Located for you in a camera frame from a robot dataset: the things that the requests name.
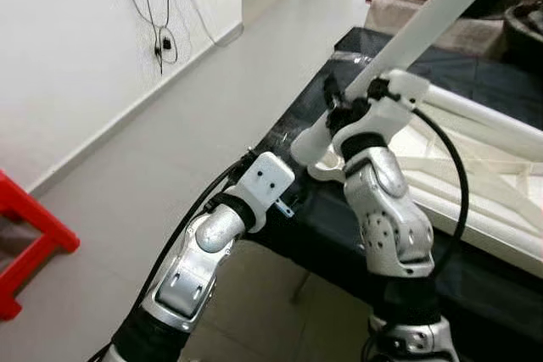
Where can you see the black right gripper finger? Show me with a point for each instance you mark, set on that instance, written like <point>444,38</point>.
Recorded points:
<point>380,88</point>
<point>333,92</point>

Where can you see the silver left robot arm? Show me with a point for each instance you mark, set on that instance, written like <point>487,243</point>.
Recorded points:
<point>191,277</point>

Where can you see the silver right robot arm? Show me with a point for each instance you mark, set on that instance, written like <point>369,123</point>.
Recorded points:
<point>386,226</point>

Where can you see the clear tape piece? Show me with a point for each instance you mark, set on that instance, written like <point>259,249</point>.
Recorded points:
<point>348,57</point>

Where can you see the beige cloth covered bench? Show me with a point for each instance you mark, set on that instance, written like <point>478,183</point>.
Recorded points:
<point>424,30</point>

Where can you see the black power adapter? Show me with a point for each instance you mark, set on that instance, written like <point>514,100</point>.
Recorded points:
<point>167,41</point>

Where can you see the black tablecloth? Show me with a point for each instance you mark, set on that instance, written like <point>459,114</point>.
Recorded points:
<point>475,303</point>

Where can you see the red plastic stool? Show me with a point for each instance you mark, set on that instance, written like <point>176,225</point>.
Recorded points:
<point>38,226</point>

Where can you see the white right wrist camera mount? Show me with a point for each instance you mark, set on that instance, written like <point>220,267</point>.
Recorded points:
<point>399,91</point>

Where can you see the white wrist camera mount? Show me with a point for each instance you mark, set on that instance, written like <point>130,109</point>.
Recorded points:
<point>271,177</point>
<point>399,91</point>

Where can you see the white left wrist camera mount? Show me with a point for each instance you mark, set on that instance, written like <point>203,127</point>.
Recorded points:
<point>271,177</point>

